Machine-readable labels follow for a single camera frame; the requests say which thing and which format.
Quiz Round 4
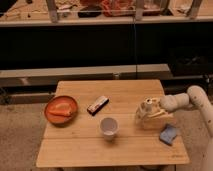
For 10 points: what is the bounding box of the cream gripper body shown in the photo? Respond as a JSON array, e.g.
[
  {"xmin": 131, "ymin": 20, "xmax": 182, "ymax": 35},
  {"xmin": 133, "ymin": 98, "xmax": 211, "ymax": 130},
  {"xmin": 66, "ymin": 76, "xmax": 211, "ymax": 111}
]
[{"xmin": 135, "ymin": 98, "xmax": 176, "ymax": 130}]

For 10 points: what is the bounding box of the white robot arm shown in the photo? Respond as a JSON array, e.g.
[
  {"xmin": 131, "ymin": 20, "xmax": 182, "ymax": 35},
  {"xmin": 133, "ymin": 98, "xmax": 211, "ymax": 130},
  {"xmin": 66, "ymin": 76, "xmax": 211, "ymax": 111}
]
[{"xmin": 135, "ymin": 85, "xmax": 213, "ymax": 171}]

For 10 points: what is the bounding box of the blue sponge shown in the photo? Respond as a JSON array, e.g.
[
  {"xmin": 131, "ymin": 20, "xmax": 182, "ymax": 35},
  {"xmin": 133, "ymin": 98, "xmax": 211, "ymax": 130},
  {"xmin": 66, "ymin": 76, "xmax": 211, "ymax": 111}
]
[{"xmin": 159, "ymin": 124, "xmax": 177, "ymax": 146}]

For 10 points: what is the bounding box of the white paper cup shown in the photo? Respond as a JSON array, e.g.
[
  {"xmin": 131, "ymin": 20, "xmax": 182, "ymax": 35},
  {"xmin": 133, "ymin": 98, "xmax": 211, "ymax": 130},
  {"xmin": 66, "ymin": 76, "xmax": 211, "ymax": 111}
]
[{"xmin": 100, "ymin": 117, "xmax": 118, "ymax": 141}]

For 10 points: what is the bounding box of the dark candy bar box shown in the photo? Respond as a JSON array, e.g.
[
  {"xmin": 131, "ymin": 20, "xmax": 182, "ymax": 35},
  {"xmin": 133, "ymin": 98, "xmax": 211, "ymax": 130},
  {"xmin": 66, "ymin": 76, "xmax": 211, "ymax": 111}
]
[{"xmin": 87, "ymin": 96, "xmax": 109, "ymax": 116}]

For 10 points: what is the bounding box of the orange carrot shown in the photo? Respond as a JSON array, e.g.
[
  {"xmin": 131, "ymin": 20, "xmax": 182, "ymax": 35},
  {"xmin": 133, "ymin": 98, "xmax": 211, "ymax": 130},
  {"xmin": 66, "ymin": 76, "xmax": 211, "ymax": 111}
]
[{"xmin": 49, "ymin": 109, "xmax": 71, "ymax": 117}]

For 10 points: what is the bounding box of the orange bowl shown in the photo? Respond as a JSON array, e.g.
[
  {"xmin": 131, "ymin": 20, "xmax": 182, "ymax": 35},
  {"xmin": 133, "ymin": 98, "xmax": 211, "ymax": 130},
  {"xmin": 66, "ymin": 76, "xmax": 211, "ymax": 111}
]
[{"xmin": 44, "ymin": 96, "xmax": 78, "ymax": 125}]

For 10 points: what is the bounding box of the black vertical cable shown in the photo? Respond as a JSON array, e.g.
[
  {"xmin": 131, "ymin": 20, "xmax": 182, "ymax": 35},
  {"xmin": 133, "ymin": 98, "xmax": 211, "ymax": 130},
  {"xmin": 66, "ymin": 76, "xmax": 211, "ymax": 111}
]
[{"xmin": 131, "ymin": 15, "xmax": 139, "ymax": 80}]

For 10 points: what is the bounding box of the grey metal bench rail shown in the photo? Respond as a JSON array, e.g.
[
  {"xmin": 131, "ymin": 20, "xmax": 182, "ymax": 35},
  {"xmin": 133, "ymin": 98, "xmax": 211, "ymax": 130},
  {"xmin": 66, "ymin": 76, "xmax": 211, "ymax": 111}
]
[{"xmin": 0, "ymin": 64, "xmax": 172, "ymax": 87}]

